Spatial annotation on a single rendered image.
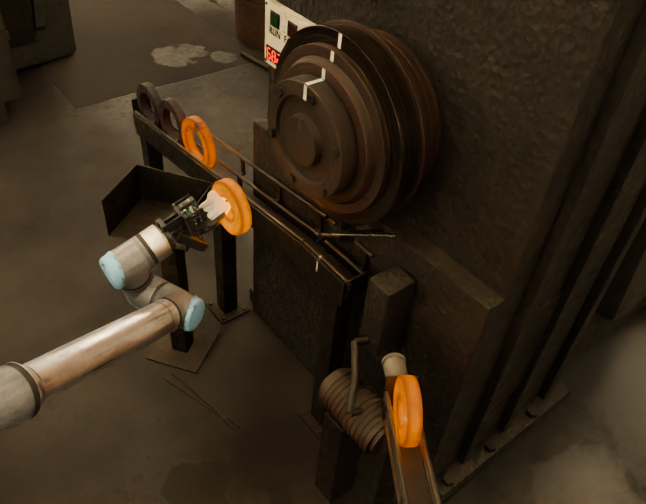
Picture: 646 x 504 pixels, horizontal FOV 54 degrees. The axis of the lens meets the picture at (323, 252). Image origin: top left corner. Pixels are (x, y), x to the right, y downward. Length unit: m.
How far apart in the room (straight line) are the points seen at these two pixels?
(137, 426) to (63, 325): 0.56
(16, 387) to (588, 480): 1.79
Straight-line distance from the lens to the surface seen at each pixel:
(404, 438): 1.41
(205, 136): 2.15
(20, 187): 3.34
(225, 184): 1.66
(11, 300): 2.76
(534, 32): 1.25
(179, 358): 2.40
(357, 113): 1.34
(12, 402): 1.29
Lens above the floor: 1.88
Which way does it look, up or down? 42 degrees down
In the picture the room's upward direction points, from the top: 6 degrees clockwise
